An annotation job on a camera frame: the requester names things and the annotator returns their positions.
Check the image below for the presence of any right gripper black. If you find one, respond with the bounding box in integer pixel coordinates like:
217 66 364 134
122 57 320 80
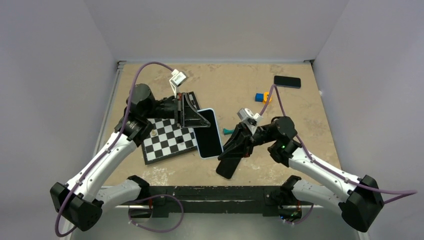
216 121 275 160

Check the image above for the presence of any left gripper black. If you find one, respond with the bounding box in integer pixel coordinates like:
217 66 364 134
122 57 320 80
143 92 210 127

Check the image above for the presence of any black phone case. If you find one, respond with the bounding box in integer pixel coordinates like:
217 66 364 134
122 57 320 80
215 158 241 180

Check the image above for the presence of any light blue cased phone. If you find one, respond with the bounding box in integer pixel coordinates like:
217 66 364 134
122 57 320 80
193 108 224 159

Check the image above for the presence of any blue smartphone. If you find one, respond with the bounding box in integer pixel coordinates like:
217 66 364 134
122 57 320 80
273 75 302 89

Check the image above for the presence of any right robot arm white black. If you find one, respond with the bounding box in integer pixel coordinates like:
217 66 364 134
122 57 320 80
216 116 385 233

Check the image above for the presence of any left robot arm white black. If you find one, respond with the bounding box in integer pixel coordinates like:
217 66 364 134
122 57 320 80
50 83 211 237

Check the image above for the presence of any teal arch block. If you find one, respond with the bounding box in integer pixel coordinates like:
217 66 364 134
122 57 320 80
222 128 234 136

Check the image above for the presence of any black chess piece centre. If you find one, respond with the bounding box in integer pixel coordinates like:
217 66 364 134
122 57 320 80
175 136 184 144

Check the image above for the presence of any black white chessboard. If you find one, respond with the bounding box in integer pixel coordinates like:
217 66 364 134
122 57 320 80
141 91 203 166

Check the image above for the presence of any blue cube block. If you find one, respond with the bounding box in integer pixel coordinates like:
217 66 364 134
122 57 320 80
254 93 264 102

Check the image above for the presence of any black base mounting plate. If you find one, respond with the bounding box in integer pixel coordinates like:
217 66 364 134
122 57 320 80
125 185 314 219

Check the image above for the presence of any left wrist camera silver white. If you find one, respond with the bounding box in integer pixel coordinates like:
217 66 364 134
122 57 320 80
169 69 188 98

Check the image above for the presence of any orange ring block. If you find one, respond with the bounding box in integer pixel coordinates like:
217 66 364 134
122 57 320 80
262 92 272 104

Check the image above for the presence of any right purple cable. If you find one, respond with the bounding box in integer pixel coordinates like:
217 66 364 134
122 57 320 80
258 84 418 226

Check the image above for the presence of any purple cable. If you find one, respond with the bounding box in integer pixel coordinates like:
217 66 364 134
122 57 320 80
258 84 418 226
54 61 185 238

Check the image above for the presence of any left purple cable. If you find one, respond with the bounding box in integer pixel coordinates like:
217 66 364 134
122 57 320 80
54 61 185 238

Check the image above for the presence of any aluminium frame rail left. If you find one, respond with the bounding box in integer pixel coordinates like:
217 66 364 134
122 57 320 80
92 60 127 159

